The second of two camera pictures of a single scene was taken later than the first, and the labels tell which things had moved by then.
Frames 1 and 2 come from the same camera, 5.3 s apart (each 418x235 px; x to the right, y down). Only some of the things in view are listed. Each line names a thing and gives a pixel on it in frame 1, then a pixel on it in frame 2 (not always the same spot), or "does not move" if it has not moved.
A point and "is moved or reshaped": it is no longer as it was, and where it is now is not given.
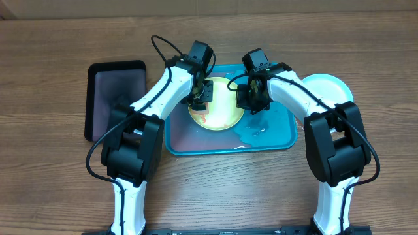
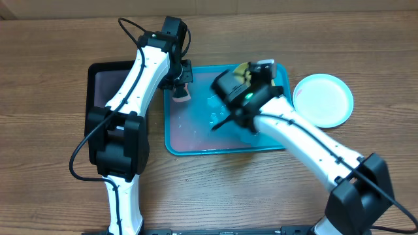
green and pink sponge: (202, 113) is moved or reshaped
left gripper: (208, 96) to (188, 78)
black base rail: (309, 230) does not move
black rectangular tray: (110, 83) does not move
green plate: (223, 111) is moved or reshaped
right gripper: (246, 104) does not move
